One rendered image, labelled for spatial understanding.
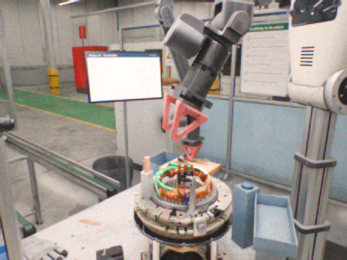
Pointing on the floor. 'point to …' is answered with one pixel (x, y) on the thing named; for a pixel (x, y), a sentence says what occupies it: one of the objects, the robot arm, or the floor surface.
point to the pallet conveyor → (101, 189)
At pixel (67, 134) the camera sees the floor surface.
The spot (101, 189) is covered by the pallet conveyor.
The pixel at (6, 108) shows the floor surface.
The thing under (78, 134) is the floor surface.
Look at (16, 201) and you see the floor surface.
